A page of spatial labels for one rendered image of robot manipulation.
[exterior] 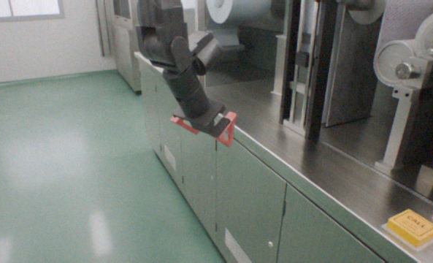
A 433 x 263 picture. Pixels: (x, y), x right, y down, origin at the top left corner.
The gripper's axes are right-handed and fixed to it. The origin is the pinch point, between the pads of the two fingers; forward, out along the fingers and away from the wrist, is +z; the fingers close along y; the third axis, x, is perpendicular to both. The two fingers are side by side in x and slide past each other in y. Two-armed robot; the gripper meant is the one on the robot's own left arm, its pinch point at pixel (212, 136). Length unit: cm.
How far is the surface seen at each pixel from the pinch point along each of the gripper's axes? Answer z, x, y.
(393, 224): 17.5, -5.0, -38.0
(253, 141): 27.9, -18.4, 8.2
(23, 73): 132, -53, 533
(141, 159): 133, -23, 162
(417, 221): 18.7, -8.1, -41.7
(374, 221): 19.7, -4.9, -34.4
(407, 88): 10.9, -37.3, -30.8
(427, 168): 29, -29, -40
